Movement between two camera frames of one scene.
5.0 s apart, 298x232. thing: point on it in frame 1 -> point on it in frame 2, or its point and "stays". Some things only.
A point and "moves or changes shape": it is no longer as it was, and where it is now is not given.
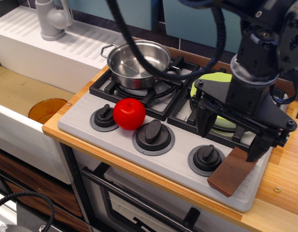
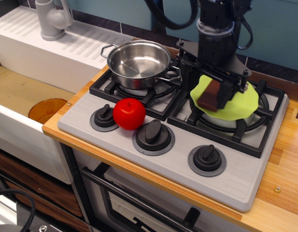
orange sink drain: x=43 y=110 stays
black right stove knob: x=204 y=160 stays
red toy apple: x=129 y=113 stays
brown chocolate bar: x=232 y=172 moves or changes shape
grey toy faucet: x=52 y=22 stays
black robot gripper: x=245 y=98 -> x=215 y=54
